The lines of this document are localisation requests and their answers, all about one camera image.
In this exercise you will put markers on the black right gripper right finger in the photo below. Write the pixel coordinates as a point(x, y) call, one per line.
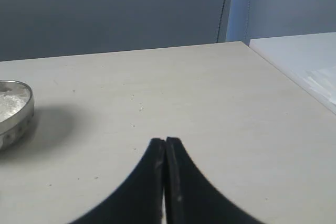
point(190, 197)

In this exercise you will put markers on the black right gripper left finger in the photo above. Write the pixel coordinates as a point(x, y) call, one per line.
point(139, 198)

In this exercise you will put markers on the steel bowl with rice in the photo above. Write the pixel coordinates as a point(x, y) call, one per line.
point(17, 111)

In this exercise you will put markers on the white side table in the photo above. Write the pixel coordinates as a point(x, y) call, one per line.
point(308, 60)

